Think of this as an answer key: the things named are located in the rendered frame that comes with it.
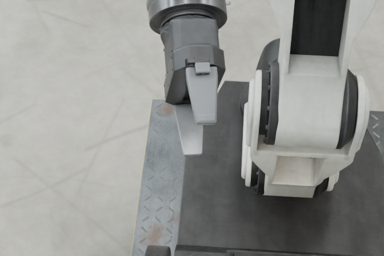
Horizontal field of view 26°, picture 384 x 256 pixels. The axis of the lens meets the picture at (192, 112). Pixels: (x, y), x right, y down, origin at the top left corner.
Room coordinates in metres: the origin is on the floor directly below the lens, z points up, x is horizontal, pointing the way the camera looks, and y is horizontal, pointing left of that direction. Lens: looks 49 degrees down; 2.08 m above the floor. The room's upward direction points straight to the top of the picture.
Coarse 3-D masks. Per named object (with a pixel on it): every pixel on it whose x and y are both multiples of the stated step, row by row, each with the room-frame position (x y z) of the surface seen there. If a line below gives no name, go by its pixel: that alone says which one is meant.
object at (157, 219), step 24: (168, 120) 1.41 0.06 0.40; (168, 144) 1.33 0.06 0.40; (144, 168) 1.25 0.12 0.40; (168, 168) 1.25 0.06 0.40; (144, 192) 1.18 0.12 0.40; (168, 192) 1.18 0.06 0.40; (144, 216) 1.11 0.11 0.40; (168, 216) 1.11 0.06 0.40; (144, 240) 1.04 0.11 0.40; (168, 240) 1.04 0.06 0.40
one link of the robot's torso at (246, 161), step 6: (246, 108) 1.17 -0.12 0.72; (246, 114) 1.15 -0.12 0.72; (246, 120) 1.14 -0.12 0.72; (246, 150) 1.06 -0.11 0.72; (246, 156) 1.04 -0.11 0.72; (246, 162) 1.03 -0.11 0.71; (246, 168) 1.02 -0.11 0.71; (246, 174) 1.01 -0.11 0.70; (336, 174) 1.01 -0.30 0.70; (246, 180) 1.01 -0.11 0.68; (330, 180) 1.00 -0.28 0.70; (336, 180) 1.01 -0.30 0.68; (330, 186) 1.00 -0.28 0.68
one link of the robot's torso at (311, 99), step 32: (288, 0) 0.94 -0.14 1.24; (320, 0) 0.97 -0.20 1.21; (352, 0) 0.93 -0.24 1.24; (288, 32) 0.92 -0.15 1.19; (320, 32) 0.96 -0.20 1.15; (352, 32) 0.91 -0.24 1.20; (288, 64) 0.90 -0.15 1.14; (320, 64) 0.93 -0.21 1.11; (288, 96) 0.89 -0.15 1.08; (320, 96) 0.89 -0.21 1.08; (352, 96) 0.90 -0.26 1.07; (288, 128) 0.86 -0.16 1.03; (320, 128) 0.86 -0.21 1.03; (352, 128) 0.87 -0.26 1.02
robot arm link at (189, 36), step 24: (168, 0) 0.67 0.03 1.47; (192, 0) 0.67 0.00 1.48; (216, 0) 0.68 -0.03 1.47; (168, 24) 0.66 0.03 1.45; (192, 24) 0.64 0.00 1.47; (216, 24) 0.65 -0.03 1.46; (168, 48) 0.65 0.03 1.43; (192, 48) 0.60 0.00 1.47; (216, 48) 0.61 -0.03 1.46; (168, 72) 0.62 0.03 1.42; (168, 96) 0.61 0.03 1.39
